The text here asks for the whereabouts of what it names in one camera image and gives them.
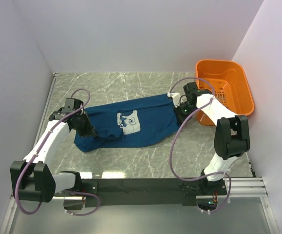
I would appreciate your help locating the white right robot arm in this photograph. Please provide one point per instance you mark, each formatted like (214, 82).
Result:
(231, 139)

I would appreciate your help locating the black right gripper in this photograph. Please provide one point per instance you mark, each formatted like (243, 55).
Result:
(180, 117)

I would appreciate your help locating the aluminium frame rail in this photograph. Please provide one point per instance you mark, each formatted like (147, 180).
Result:
(240, 187)

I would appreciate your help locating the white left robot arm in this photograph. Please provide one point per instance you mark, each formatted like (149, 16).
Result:
(31, 178)

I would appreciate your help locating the blue t shirt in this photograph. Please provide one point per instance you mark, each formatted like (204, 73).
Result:
(133, 123)

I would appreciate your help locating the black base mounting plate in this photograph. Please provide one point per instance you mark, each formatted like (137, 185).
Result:
(148, 191)

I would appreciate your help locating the orange plastic basket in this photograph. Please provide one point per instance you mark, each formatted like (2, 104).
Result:
(230, 84)

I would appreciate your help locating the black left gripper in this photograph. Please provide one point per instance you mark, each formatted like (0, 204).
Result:
(89, 130)

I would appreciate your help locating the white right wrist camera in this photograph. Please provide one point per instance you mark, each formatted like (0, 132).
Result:
(175, 96)

